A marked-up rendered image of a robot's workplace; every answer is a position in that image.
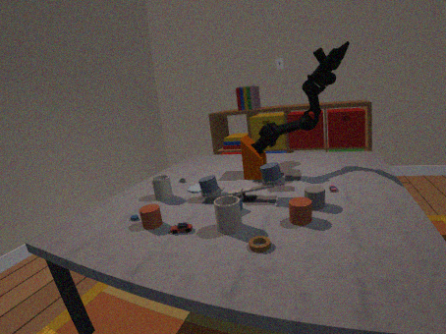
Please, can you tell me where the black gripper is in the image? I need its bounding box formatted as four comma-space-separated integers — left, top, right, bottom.
317, 41, 350, 76

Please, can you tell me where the brown ring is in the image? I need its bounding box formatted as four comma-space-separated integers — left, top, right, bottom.
249, 236, 271, 252

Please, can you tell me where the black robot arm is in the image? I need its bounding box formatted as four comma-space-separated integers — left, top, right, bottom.
251, 48, 336, 154

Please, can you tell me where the reddish-brown cylinder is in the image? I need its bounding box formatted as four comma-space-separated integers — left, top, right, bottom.
139, 203, 162, 230
289, 197, 312, 226

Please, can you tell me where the red toy car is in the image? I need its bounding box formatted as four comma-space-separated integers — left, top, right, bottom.
171, 222, 193, 234

